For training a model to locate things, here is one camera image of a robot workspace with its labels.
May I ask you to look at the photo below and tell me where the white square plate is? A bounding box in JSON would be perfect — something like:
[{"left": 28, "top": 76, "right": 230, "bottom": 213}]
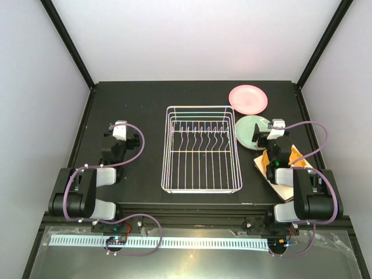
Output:
[{"left": 253, "top": 155, "right": 316, "bottom": 203}]

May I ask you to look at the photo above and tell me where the pink round plate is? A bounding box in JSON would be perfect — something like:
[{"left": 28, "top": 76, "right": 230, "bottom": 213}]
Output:
[{"left": 228, "top": 85, "right": 268, "bottom": 115}]

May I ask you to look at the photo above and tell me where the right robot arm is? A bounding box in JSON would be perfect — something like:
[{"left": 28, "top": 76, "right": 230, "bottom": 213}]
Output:
[{"left": 252, "top": 119, "right": 343, "bottom": 234}]

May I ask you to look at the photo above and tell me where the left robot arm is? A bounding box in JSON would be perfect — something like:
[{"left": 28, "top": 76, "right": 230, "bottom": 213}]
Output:
[{"left": 48, "top": 126, "right": 140, "bottom": 232}]

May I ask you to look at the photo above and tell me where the left black frame post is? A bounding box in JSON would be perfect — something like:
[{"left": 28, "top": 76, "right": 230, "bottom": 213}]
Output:
[{"left": 40, "top": 0, "right": 95, "bottom": 89}]

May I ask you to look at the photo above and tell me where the green floral plate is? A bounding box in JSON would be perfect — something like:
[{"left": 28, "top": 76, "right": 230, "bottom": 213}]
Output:
[{"left": 235, "top": 115, "right": 270, "bottom": 151}]

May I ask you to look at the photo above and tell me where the right black frame post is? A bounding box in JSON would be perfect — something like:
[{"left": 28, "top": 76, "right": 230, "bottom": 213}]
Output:
[{"left": 296, "top": 0, "right": 353, "bottom": 89}]

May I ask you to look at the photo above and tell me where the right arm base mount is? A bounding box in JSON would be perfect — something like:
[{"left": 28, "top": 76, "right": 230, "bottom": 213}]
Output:
[{"left": 241, "top": 216, "right": 299, "bottom": 238}]

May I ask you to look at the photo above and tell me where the white slotted cable duct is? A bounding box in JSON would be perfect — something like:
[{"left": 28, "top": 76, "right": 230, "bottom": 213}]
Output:
[{"left": 49, "top": 235, "right": 269, "bottom": 252}]

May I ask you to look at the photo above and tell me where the orange dotted scalloped plate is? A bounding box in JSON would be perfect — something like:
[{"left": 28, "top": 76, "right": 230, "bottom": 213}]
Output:
[{"left": 258, "top": 145, "right": 312, "bottom": 173}]

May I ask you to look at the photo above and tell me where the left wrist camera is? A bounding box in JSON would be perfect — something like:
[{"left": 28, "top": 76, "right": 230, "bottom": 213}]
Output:
[{"left": 112, "top": 120, "right": 127, "bottom": 141}]

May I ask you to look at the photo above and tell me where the white wire dish rack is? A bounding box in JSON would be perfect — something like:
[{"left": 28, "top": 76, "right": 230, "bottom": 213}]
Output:
[{"left": 161, "top": 105, "right": 243, "bottom": 194}]

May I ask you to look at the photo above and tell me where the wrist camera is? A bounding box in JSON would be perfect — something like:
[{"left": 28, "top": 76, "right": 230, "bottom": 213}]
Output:
[
  {"left": 112, "top": 120, "right": 127, "bottom": 141},
  {"left": 267, "top": 119, "right": 286, "bottom": 140}
]

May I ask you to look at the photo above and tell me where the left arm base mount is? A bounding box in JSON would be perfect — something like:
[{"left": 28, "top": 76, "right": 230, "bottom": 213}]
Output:
[{"left": 89, "top": 215, "right": 145, "bottom": 235}]

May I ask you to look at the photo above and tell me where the black frame post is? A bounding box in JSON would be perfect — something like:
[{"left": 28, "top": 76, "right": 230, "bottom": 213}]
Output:
[
  {"left": 40, "top": 0, "right": 95, "bottom": 89},
  {"left": 296, "top": 0, "right": 353, "bottom": 89}
]

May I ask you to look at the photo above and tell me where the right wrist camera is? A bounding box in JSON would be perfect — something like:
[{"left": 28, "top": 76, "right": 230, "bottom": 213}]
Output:
[{"left": 267, "top": 119, "right": 286, "bottom": 140}]

